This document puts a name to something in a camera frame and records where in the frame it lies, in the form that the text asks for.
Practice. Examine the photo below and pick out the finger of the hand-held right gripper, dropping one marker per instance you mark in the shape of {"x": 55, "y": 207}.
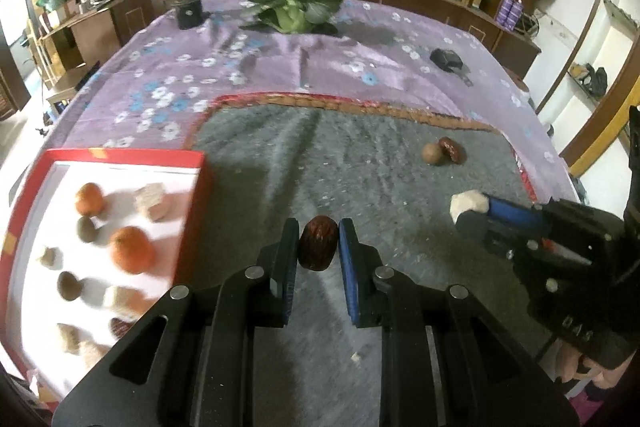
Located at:
{"x": 475, "y": 227}
{"x": 515, "y": 214}

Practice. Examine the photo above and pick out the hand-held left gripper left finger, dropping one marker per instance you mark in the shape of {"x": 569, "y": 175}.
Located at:
{"x": 287, "y": 267}

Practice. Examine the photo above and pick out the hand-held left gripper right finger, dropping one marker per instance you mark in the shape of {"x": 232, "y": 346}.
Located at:
{"x": 347, "y": 272}

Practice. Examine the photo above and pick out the pale apple chunk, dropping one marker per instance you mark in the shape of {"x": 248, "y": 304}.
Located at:
{"x": 468, "y": 202}
{"x": 92, "y": 354}
{"x": 152, "y": 202}
{"x": 49, "y": 257}
{"x": 68, "y": 338}
{"x": 122, "y": 301}

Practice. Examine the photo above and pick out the red date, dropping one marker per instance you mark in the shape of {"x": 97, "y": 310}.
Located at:
{"x": 120, "y": 328}
{"x": 452, "y": 150}
{"x": 316, "y": 247}

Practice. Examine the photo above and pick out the orange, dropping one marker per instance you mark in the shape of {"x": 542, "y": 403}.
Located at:
{"x": 90, "y": 199}
{"x": 131, "y": 251}

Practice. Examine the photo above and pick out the red and white tray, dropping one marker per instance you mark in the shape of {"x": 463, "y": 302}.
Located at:
{"x": 60, "y": 179}

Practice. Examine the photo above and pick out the person's right hand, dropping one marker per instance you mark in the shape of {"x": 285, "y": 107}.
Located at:
{"x": 567, "y": 359}

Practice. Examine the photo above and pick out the brown round nut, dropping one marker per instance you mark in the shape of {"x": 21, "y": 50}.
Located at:
{"x": 432, "y": 154}

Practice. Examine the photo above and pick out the grey mat with red border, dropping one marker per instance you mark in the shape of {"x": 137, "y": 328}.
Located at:
{"x": 350, "y": 167}

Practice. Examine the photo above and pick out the pink garment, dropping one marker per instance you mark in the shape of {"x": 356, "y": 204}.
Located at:
{"x": 595, "y": 409}

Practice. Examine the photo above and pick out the black shoe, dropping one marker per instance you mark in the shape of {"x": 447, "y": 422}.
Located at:
{"x": 596, "y": 81}

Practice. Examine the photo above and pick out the black car key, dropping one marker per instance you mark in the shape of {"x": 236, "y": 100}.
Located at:
{"x": 446, "y": 59}

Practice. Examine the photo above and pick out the purple bottle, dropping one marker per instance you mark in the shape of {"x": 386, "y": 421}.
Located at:
{"x": 506, "y": 11}
{"x": 516, "y": 14}

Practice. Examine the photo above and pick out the brown kiwi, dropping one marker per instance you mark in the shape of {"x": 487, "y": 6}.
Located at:
{"x": 86, "y": 230}

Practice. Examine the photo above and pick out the purple floral tablecloth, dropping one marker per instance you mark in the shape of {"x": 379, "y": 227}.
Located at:
{"x": 350, "y": 52}

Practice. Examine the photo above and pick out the green cabbage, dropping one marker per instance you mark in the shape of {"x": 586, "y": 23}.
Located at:
{"x": 290, "y": 17}

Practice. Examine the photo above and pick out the small black box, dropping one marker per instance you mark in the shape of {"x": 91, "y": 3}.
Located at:
{"x": 189, "y": 13}

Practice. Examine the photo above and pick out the wooden stool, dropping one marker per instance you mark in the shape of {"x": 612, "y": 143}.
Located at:
{"x": 70, "y": 82}

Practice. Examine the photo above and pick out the wooden cabinet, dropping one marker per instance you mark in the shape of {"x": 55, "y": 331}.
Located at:
{"x": 125, "y": 12}

